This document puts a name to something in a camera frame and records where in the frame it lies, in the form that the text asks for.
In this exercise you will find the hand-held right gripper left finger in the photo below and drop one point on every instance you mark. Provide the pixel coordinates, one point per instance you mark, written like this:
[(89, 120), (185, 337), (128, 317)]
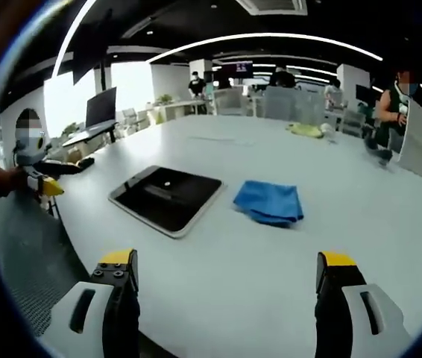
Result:
[(88, 309)]

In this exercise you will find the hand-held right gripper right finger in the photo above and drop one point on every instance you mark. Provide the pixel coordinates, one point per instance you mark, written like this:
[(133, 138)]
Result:
[(360, 309)]

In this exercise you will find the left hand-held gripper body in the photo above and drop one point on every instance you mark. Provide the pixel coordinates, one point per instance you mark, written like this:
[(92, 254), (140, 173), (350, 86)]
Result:
[(28, 151)]

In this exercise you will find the blue cleaning cloth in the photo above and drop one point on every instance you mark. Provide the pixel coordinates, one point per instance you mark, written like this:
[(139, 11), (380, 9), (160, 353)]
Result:
[(269, 203)]

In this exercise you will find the yellow-green cloth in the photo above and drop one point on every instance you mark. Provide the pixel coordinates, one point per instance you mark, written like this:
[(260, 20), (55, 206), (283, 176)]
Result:
[(305, 130)]

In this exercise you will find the standing desk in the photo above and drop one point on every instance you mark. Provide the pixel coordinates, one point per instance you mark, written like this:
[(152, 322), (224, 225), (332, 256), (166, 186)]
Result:
[(89, 133)]

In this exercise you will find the black monitor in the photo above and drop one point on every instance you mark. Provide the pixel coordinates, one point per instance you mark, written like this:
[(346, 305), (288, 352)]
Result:
[(100, 107)]

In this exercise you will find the wall screen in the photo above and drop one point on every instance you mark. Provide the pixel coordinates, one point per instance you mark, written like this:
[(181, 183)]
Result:
[(237, 69)]

